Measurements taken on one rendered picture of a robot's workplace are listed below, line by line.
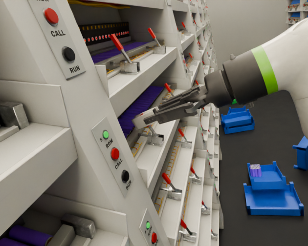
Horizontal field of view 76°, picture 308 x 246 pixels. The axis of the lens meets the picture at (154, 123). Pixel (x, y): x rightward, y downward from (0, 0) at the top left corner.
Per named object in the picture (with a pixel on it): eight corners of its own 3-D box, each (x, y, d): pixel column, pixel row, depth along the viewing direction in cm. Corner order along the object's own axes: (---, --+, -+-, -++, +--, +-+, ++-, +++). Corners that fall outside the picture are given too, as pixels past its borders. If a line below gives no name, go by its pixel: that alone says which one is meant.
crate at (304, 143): (319, 149, 159) (306, 147, 165) (319, 127, 151) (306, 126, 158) (306, 171, 144) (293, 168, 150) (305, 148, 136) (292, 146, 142)
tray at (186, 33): (193, 40, 143) (195, 18, 137) (180, 54, 92) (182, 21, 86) (166, 39, 148) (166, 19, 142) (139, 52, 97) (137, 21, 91)
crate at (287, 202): (293, 190, 133) (292, 181, 130) (304, 215, 116) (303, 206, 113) (244, 191, 145) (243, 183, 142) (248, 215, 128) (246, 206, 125)
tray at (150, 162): (187, 99, 92) (188, 78, 87) (147, 205, 40) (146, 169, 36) (145, 95, 96) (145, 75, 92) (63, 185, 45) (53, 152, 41)
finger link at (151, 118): (165, 115, 46) (162, 121, 44) (147, 122, 49) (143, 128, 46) (162, 110, 46) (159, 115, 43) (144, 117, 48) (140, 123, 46)
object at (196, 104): (211, 98, 42) (213, 108, 37) (189, 108, 44) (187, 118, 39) (207, 89, 41) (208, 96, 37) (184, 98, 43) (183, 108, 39)
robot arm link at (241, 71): (246, 43, 40) (253, 49, 32) (264, 92, 44) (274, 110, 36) (217, 56, 43) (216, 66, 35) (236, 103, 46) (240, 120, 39)
